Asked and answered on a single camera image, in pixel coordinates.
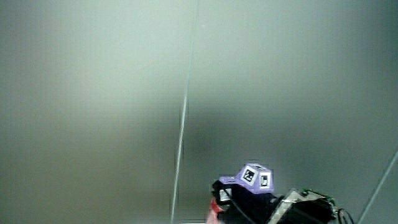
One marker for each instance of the person's right hand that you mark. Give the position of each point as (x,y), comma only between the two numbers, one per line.
(248,205)

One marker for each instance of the red coca cola can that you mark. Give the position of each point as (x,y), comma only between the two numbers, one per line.
(212,215)

